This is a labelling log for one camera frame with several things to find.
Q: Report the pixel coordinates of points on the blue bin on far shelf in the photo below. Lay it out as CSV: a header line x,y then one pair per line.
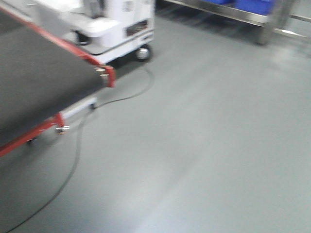
x,y
261,7

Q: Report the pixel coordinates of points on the steel shelf rack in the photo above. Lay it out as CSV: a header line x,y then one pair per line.
x,y
274,22

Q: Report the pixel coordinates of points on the white wheeled cart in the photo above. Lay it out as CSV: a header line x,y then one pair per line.
x,y
104,29

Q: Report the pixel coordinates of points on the black conveyor belt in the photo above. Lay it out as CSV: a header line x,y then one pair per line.
x,y
39,80

